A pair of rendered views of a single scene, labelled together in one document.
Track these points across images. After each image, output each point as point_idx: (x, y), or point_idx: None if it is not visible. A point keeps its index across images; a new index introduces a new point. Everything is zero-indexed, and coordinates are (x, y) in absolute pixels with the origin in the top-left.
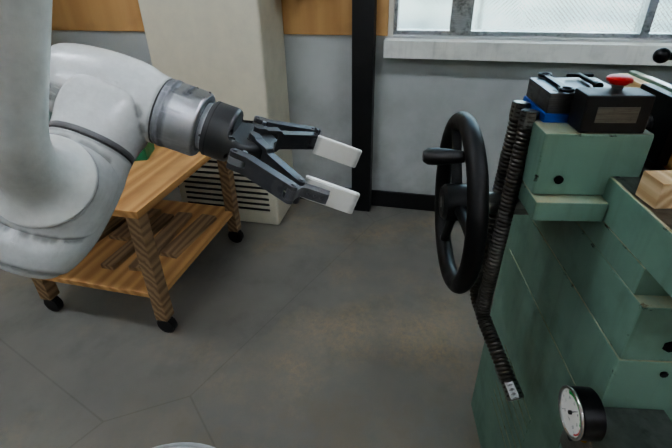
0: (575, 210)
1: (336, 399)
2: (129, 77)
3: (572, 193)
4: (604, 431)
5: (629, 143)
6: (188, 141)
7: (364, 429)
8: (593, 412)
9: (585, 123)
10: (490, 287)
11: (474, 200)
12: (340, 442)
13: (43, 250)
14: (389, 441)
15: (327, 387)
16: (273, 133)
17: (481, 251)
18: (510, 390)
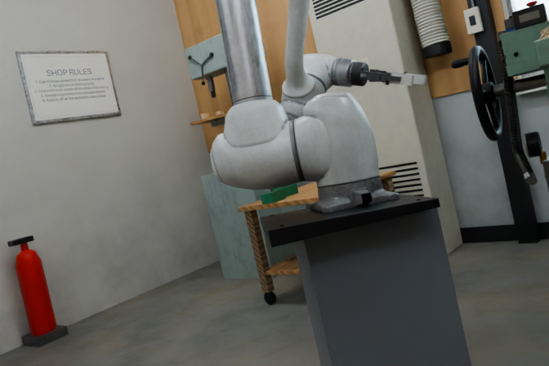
0: (527, 64)
1: (479, 328)
2: (324, 57)
3: (527, 60)
4: (537, 140)
5: (542, 27)
6: (345, 75)
7: (500, 338)
8: (530, 135)
9: (515, 24)
10: (514, 132)
11: (470, 69)
12: (478, 343)
13: (297, 106)
14: (521, 342)
15: (472, 323)
16: (381, 72)
17: (479, 91)
18: (525, 176)
